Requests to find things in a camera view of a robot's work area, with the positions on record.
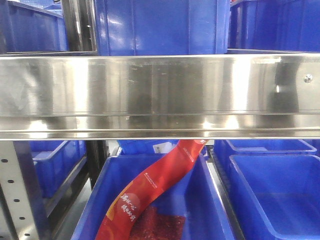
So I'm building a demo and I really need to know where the dark blue bin with snack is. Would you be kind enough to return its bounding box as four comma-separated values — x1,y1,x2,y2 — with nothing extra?
71,154,235,240

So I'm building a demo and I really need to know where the dark blue bin top right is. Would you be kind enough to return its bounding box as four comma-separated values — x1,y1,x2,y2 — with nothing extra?
228,0,320,52

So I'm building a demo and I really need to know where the dark blue bin far right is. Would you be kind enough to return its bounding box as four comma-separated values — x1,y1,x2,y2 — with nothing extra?
213,139,318,172

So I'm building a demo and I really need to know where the dark blue bin bottom right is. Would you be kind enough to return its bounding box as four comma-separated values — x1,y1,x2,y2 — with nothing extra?
228,155,320,240

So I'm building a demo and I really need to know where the dark blue bin bottom left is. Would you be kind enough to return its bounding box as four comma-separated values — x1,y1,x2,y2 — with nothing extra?
29,140,86,198

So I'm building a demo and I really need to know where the right shelf steel front rail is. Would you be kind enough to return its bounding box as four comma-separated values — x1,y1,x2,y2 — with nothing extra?
0,53,320,140

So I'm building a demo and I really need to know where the dark blue bin top centre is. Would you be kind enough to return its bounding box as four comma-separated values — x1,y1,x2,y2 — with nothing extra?
94,0,231,56

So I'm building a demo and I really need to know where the red snack package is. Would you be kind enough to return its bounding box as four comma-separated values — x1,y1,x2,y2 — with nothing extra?
95,139,208,240

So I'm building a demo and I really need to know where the dark blue bin top left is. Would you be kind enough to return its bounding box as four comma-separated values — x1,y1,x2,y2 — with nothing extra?
0,0,69,54

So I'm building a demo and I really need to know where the perforated steel upright post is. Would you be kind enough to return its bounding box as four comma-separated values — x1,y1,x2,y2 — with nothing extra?
0,141,52,240

